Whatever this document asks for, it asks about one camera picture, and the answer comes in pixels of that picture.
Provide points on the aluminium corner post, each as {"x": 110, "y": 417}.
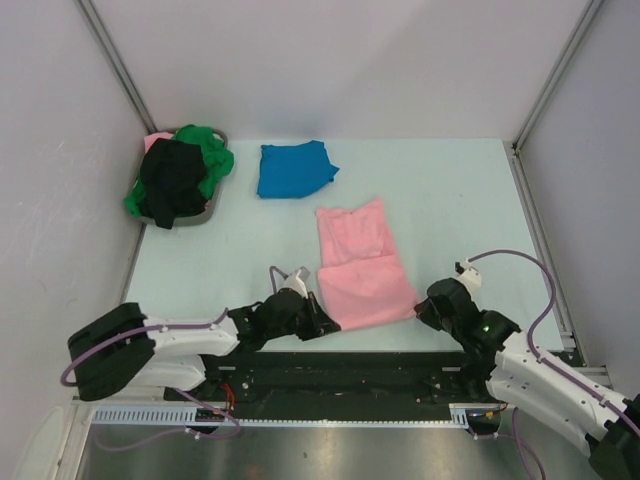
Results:
{"x": 559, "y": 69}
{"x": 115, "y": 61}

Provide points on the folded blue t-shirt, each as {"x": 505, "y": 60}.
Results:
{"x": 294, "y": 171}

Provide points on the green t-shirt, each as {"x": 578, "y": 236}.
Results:
{"x": 179, "y": 174}

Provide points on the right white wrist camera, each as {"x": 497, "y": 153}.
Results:
{"x": 468, "y": 276}

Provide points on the pink t-shirt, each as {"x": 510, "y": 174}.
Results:
{"x": 362, "y": 279}
{"x": 157, "y": 140}

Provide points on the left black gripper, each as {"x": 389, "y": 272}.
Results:
{"x": 319, "y": 322}

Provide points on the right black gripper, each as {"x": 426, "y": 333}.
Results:
{"x": 423, "y": 312}

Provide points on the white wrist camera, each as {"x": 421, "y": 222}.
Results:
{"x": 468, "y": 276}
{"x": 296, "y": 281}

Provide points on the right aluminium corner post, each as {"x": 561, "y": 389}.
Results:
{"x": 559, "y": 69}

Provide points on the aluminium frame rail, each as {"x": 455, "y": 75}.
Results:
{"x": 597, "y": 374}

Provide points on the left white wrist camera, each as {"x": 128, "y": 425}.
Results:
{"x": 296, "y": 281}

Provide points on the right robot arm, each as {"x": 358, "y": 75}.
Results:
{"x": 601, "y": 423}

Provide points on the left aluminium corner post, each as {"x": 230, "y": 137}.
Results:
{"x": 115, "y": 61}

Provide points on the grey laundry basket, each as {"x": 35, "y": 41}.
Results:
{"x": 212, "y": 210}

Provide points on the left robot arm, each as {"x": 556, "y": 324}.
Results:
{"x": 126, "y": 346}

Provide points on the black t-shirt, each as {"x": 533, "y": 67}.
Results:
{"x": 170, "y": 174}

